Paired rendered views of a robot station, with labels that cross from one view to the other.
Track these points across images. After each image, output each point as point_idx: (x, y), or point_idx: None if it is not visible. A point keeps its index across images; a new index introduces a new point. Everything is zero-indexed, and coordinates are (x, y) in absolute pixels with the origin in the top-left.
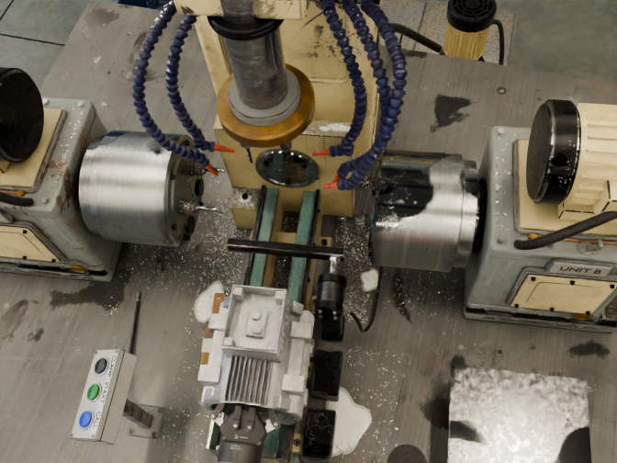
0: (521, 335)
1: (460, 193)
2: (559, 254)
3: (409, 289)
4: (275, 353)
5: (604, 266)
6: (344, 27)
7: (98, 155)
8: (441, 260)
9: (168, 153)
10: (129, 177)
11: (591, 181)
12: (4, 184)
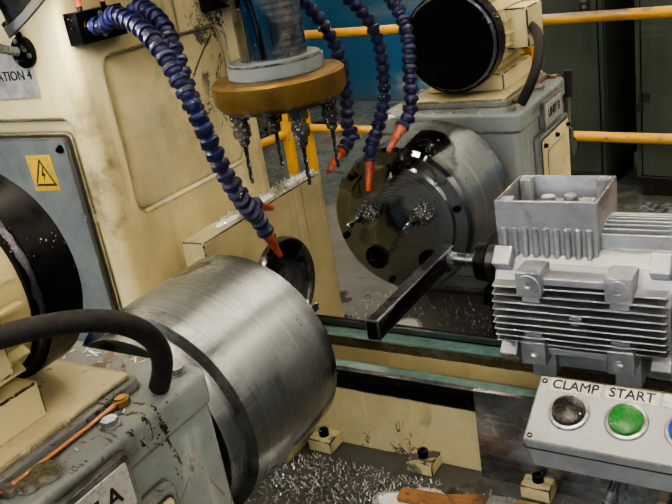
0: None
1: (444, 122)
2: (539, 96)
3: (481, 329)
4: (616, 176)
5: (558, 93)
6: (224, 66)
7: (142, 313)
8: (499, 182)
9: (216, 256)
10: (220, 292)
11: (501, 16)
12: (76, 411)
